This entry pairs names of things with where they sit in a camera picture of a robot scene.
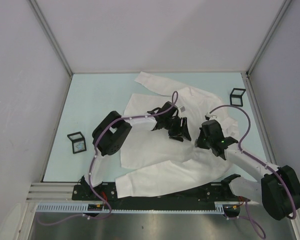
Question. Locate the aluminium frame rail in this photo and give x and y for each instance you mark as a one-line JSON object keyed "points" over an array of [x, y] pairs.
{"points": [[41, 19], [268, 36]]}

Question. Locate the black display box right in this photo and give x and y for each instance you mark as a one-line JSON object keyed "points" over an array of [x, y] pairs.
{"points": [[236, 97]]}

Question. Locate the aluminium frame rail left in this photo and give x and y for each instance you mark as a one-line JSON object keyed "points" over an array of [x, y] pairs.
{"points": [[41, 19]]}

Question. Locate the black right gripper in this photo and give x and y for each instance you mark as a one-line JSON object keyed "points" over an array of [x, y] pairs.
{"points": [[199, 143]]}

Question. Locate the black display box left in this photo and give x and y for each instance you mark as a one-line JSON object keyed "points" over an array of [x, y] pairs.
{"points": [[75, 138]]}

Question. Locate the white slotted cable duct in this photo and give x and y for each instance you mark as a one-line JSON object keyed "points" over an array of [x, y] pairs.
{"points": [[93, 208]]}

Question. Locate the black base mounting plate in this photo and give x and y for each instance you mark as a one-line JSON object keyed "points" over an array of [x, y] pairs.
{"points": [[210, 192]]}

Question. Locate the black display box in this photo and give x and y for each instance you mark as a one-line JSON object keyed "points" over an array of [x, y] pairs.
{"points": [[75, 138], [236, 97]]}

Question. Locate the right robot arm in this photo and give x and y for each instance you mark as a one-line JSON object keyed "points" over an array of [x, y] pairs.
{"points": [[276, 188]]}

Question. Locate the white button-up shirt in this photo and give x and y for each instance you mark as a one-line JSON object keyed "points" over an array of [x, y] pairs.
{"points": [[160, 164]]}

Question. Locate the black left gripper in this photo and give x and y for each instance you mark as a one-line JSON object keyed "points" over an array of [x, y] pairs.
{"points": [[175, 135]]}

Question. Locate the aluminium frame rail right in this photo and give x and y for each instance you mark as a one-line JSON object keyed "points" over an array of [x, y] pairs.
{"points": [[268, 36]]}

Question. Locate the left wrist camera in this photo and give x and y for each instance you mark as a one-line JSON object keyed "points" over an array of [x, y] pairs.
{"points": [[182, 109]]}

